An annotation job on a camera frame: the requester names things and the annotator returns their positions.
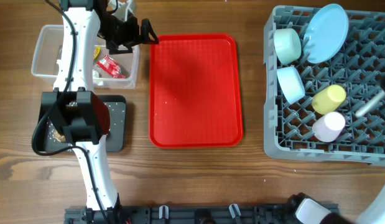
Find light blue bowl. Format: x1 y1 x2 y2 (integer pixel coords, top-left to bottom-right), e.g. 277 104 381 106
277 67 305 104

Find white napkin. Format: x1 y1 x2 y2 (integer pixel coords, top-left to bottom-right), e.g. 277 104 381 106
56 59 103 86

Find left black cable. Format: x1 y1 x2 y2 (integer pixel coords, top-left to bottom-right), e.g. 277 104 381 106
30 0 112 224

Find red snack wrapper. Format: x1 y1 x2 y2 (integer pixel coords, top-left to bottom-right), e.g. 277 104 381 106
97 54 125 78

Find pink plastic cup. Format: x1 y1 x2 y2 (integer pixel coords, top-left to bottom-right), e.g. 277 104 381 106
312 111 346 142

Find red serving tray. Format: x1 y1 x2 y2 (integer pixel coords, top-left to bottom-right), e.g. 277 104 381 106
149 34 243 149

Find yellow silver foil wrapper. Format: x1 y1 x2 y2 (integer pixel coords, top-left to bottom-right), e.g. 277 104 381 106
93 46 101 60

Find mint green bowl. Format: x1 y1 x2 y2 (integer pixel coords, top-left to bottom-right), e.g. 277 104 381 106
274 28 302 65

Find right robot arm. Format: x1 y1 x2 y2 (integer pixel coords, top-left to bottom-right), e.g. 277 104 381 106
284 184 385 224

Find grey dishwasher rack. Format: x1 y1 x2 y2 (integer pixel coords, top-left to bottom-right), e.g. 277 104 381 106
264 6 385 166

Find clear plastic waste bin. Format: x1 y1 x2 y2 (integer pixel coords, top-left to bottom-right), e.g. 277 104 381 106
31 25 139 89

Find yellow plastic cup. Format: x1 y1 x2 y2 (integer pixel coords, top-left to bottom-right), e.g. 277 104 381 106
312 85 346 114

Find black food waste tray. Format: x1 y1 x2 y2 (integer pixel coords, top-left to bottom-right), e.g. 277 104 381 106
37 95 127 152

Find brown food lump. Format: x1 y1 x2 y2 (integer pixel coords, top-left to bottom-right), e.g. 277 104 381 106
53 129 66 142

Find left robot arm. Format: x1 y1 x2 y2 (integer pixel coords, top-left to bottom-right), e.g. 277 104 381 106
31 1 159 223

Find light blue plate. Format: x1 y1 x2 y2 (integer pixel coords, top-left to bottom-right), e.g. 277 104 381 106
303 4 349 64

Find white plastic spoon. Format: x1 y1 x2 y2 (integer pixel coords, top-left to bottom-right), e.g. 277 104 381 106
355 90 385 118

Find pile of white rice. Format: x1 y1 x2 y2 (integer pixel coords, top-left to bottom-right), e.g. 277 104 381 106
44 102 127 152

